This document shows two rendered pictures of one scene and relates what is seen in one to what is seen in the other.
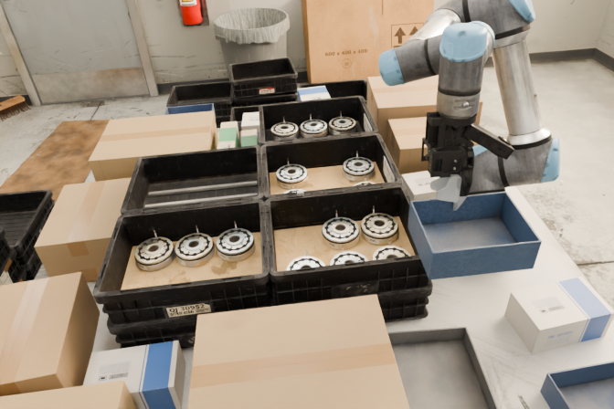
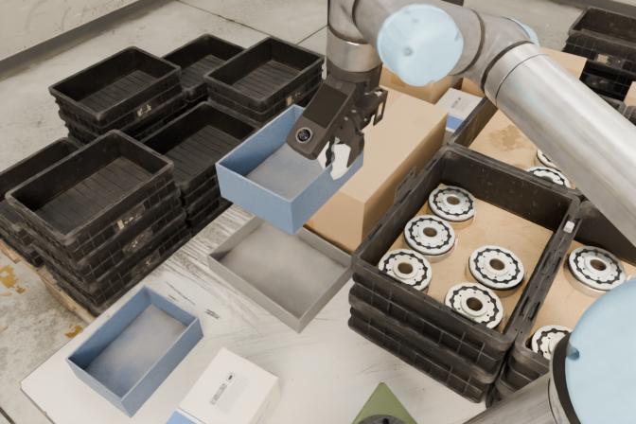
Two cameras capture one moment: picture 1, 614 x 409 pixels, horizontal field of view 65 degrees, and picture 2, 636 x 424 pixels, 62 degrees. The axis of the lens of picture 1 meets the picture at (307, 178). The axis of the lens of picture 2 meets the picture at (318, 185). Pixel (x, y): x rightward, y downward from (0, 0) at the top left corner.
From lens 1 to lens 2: 1.39 m
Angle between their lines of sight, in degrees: 89
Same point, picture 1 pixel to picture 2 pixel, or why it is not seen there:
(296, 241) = (517, 237)
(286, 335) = (381, 136)
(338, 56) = not seen: outside the picture
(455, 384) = (273, 284)
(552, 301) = (226, 400)
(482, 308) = (308, 391)
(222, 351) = (401, 107)
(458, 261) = (276, 130)
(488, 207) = (303, 206)
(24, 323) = not seen: hidden behind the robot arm
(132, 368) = (455, 110)
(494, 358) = (258, 337)
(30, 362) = not seen: hidden behind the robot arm
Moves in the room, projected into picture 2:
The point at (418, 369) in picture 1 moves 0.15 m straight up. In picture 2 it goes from (310, 273) to (309, 229)
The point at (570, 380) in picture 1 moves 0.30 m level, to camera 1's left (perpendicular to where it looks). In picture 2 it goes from (178, 352) to (282, 258)
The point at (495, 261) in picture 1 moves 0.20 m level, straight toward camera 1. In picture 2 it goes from (250, 156) to (220, 94)
